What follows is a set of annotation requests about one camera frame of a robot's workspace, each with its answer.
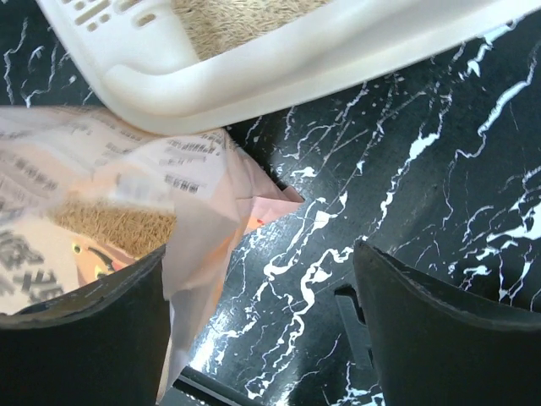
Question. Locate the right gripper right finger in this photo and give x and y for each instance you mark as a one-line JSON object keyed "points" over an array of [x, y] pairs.
{"points": [[435, 344]]}

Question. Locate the pink cat litter bag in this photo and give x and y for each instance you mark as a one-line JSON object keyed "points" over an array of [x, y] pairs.
{"points": [[84, 195]]}

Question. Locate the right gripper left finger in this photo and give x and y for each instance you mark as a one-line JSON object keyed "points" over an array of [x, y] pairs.
{"points": [[102, 344]]}

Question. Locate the cream plastic litter box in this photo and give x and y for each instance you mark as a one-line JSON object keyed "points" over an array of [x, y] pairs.
{"points": [[138, 59]]}

